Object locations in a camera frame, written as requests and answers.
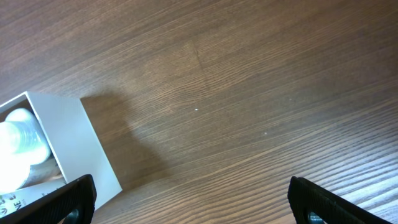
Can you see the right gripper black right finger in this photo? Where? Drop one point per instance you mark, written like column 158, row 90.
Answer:
column 311, row 203

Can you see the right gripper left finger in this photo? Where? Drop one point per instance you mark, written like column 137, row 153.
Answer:
column 73, row 203

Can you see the white squeeze tube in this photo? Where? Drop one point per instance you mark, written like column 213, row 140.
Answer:
column 19, row 199

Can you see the clear blue pump bottle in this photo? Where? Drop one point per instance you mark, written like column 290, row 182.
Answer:
column 23, row 144

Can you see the white cardboard box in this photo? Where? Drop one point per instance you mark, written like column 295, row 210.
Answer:
column 75, row 147

